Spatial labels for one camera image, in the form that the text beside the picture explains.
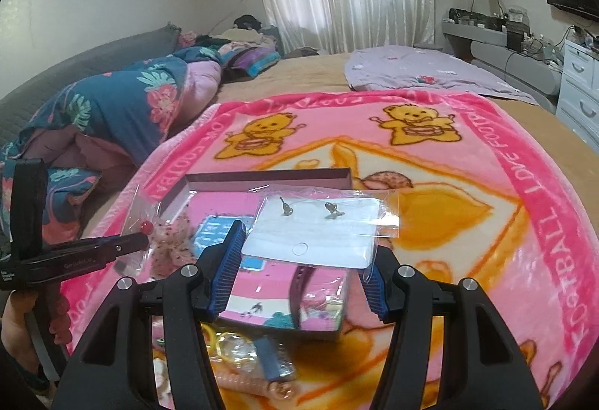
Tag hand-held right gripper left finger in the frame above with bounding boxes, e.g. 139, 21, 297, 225
51, 220, 249, 410

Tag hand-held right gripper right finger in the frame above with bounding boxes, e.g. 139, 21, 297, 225
360, 246, 548, 410

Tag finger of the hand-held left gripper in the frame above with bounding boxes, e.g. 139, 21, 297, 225
94, 231, 149, 261

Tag pink dotted bow hair clip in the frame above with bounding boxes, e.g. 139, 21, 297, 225
113, 185, 197, 280

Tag bagged yellow hair ties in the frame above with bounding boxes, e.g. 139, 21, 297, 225
201, 321, 258, 366

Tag clear earring packet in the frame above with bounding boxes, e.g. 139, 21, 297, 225
241, 186, 402, 270

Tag shallow cardboard box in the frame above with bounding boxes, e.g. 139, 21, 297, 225
152, 167, 356, 345

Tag person's left hand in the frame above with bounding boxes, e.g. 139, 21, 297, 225
0, 291, 71, 378

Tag blue printed card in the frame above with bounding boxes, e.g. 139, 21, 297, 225
193, 214, 267, 273

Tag dark purple hair clip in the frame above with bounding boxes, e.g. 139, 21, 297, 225
288, 264, 314, 331

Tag pink bear printed blanket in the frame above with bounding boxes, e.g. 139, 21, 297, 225
56, 89, 583, 410

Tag floral quilt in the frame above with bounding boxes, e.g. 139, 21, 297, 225
0, 46, 223, 252

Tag grey headboard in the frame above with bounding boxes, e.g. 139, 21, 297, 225
0, 24, 181, 130

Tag pile of clothes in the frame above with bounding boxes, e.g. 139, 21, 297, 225
178, 14, 282, 78

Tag purple bed sheet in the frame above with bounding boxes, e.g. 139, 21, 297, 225
344, 45, 539, 106

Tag grey dressing table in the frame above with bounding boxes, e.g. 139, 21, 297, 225
442, 19, 562, 97

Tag white dresser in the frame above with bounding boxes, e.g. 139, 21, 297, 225
554, 38, 599, 144

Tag cluster of vanity items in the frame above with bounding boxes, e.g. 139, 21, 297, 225
448, 6, 534, 51

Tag oval vanity mirror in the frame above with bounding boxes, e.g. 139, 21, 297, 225
470, 0, 501, 20

